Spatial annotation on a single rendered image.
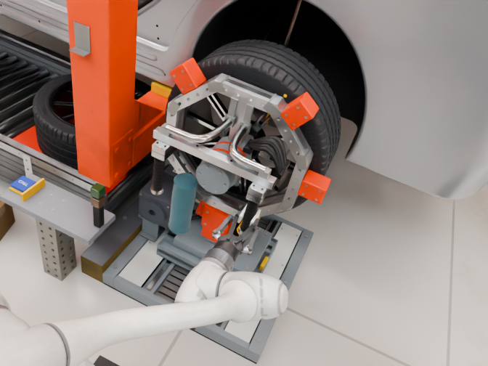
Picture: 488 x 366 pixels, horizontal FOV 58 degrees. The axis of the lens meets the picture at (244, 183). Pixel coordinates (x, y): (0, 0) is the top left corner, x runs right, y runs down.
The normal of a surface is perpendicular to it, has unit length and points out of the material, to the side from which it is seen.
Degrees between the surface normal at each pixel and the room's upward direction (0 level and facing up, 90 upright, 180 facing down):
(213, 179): 90
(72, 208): 0
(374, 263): 0
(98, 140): 90
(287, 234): 0
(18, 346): 27
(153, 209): 90
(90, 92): 90
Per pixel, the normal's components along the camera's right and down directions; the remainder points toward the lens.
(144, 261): 0.19, -0.74
